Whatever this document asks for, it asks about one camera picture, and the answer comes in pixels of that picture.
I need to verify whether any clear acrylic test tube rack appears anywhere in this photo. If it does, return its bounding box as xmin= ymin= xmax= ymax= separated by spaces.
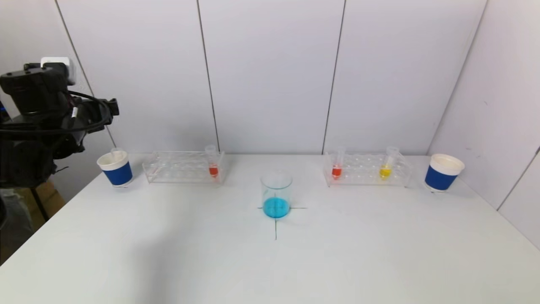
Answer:
xmin=142 ymin=151 xmax=227 ymax=185
xmin=323 ymin=152 xmax=413 ymax=188

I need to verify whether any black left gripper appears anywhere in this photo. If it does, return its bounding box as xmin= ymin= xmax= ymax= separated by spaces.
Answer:
xmin=76 ymin=98 xmax=120 ymax=134

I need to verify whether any test tube with yellow pigment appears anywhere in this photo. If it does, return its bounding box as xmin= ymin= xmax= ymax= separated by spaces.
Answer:
xmin=378 ymin=146 xmax=400 ymax=181

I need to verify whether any test tube with red pigment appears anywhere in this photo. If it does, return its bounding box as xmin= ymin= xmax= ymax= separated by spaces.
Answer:
xmin=331 ymin=146 xmax=346 ymax=180
xmin=205 ymin=145 xmax=220 ymax=179

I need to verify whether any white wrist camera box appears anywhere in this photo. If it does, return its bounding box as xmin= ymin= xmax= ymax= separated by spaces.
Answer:
xmin=40 ymin=57 xmax=73 ymax=85

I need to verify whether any person in grey jeans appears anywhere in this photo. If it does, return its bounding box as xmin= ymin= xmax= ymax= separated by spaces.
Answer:
xmin=0 ymin=188 xmax=32 ymax=255

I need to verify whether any thin black camera cable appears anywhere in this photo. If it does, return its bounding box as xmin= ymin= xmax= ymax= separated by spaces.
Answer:
xmin=67 ymin=90 xmax=115 ymax=132

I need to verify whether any clear glass beaker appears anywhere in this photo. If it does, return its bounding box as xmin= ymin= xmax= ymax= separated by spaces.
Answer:
xmin=260 ymin=169 xmax=293 ymax=219

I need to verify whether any white paper cup blue sleeve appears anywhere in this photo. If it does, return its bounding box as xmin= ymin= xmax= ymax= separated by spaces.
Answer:
xmin=97 ymin=150 xmax=135 ymax=188
xmin=424 ymin=153 xmax=465 ymax=193

